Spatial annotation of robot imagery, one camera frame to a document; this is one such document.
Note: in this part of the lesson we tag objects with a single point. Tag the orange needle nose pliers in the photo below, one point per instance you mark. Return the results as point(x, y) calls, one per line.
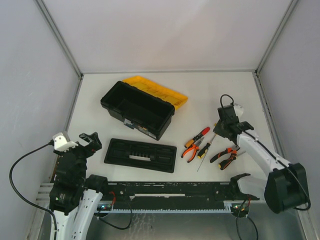
point(194, 148)

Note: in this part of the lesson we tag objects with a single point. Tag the grey cable duct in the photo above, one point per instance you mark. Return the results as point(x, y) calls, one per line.
point(164, 207)

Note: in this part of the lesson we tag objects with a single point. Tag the thin metal rod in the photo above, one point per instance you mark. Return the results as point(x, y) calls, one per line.
point(203, 158)

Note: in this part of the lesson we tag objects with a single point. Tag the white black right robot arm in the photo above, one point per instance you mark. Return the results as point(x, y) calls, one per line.
point(286, 186)

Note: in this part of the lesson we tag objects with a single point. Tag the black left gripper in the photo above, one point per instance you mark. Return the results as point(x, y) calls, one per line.
point(83, 147)

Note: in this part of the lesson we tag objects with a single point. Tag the red handled screwdriver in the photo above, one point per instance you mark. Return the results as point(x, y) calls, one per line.
point(197, 137)

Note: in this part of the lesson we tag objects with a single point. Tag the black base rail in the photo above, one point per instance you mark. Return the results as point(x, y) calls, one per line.
point(219, 191)

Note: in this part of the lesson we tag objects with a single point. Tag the yellow black plastic toolbox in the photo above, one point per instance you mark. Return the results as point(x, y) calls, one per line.
point(142, 104)

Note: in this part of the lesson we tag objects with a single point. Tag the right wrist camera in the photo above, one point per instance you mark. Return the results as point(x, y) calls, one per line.
point(237, 110)

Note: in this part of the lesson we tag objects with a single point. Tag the black orange long screwdriver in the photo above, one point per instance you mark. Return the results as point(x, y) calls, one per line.
point(202, 153)

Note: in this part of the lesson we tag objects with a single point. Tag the black toolbox tray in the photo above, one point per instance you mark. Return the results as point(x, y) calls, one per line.
point(143, 155)

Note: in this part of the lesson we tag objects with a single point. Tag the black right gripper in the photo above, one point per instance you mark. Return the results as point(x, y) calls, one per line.
point(225, 129)

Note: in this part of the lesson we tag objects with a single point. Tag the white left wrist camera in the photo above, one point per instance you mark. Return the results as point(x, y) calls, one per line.
point(62, 142)

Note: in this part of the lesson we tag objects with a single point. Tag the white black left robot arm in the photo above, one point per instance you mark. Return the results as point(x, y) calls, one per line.
point(74, 197)

